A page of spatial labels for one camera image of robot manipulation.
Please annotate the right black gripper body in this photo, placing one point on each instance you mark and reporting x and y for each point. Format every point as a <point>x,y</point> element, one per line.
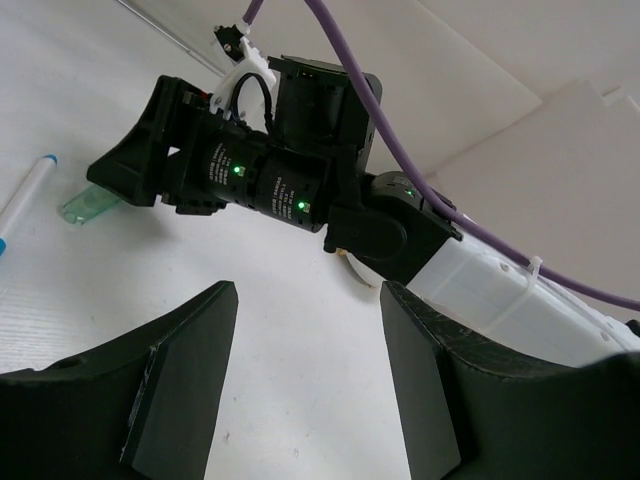
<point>311,154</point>

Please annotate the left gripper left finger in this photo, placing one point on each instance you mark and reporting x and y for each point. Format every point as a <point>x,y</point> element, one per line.
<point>141,406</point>

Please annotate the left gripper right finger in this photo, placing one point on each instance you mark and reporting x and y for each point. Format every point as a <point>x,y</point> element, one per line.
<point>471,408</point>

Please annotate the green translucent highlighter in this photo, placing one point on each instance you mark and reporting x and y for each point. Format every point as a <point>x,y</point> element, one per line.
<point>89,204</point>

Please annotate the blue capped white marker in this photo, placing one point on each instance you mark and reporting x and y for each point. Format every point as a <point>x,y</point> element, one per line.
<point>25,195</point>

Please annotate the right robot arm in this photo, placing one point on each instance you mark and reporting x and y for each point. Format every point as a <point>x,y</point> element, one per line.
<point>396,235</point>

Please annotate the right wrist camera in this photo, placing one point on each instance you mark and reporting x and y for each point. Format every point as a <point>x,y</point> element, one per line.
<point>240,57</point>

